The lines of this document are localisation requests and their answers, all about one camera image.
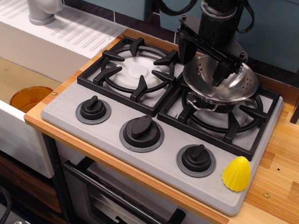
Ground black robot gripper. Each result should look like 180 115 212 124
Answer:
178 15 247 87

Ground steel colander bowl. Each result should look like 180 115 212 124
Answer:
182 55 260 112

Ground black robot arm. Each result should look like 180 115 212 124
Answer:
178 0 249 87

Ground black left burner grate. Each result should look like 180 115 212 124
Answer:
77 36 184 116

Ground black burner grate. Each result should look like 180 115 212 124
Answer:
157 78 284 160
77 36 184 116

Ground black right burner grate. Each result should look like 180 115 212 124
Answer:
157 78 284 160

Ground grey toy stove top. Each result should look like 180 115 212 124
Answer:
41 36 284 215

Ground black middle stove knob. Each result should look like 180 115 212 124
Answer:
119 115 165 153

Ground black stove knob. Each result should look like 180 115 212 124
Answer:
176 144 216 178
75 95 111 125
119 115 165 153

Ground black right stove knob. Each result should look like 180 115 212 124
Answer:
176 144 216 178

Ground yellow toy corn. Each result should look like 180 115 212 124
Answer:
222 156 251 192

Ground black left stove knob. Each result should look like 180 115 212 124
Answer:
75 95 111 125

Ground grey toy faucet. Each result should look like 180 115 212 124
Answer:
27 0 63 26

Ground toy oven door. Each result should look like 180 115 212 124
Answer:
63 157 211 224

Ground white toy sink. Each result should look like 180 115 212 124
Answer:
0 0 125 178

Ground orange plastic plate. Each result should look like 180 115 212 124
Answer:
10 86 53 113

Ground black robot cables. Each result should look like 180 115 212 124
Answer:
153 0 258 34

